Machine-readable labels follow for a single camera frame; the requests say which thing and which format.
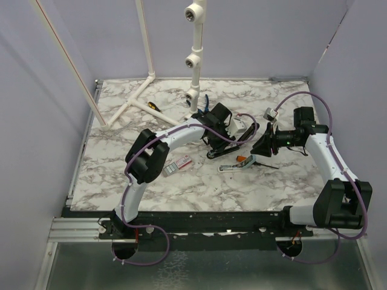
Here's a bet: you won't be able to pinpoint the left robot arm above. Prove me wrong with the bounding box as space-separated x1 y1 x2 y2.
112 103 233 239

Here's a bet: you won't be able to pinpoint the red white staple box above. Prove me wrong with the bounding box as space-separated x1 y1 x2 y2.
162 155 192 177

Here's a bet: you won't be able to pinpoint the aluminium frame rail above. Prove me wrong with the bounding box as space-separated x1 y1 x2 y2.
33 80 102 290

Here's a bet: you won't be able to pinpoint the yellow black screwdriver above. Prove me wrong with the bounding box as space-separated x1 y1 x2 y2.
148 101 161 112

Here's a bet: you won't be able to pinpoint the black stapler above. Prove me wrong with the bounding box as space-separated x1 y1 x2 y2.
207 123 255 160

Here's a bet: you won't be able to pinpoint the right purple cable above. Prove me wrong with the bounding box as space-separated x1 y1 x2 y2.
273 92 369 265

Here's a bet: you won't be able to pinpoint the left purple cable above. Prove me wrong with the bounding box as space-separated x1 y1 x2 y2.
119 113 259 266

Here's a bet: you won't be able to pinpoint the blue handled pliers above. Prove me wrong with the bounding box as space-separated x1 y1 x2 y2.
204 94 209 112

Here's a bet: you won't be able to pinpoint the white pvc pipe frame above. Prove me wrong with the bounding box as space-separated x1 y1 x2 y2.
31 1 192 131

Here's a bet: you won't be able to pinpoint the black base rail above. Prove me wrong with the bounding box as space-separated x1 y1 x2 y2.
62 208 313 252

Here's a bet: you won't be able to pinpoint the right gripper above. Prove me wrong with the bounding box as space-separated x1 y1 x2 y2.
251 122 302 157

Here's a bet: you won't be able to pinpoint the orange handled screwdriver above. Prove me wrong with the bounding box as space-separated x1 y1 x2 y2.
236 155 278 169

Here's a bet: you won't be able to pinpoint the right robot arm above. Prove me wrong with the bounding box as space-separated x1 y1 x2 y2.
251 107 372 236

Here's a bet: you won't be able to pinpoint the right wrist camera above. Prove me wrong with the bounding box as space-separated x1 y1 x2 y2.
264 108 279 123

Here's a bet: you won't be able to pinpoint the purple cable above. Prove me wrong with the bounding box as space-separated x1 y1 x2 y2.
119 113 259 266
273 92 369 265

